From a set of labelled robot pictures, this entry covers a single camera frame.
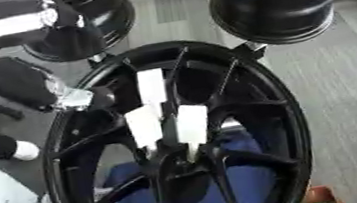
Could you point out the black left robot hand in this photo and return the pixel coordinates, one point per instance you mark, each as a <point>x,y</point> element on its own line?
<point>105,97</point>

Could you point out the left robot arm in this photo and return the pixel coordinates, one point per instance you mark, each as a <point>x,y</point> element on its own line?
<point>7,78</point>

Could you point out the black spoked wheel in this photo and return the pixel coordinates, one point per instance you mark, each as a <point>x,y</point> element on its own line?
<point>284,108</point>

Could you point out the person's white shoe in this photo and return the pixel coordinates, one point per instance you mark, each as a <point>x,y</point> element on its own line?
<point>26,150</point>

